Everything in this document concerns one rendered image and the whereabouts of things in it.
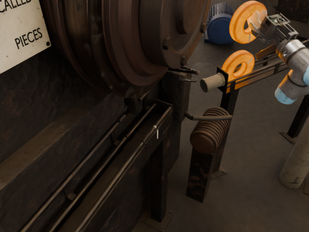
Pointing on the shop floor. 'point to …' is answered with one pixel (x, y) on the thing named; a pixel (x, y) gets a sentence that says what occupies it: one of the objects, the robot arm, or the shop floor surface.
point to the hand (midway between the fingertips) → (249, 17)
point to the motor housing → (205, 152)
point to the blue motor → (219, 24)
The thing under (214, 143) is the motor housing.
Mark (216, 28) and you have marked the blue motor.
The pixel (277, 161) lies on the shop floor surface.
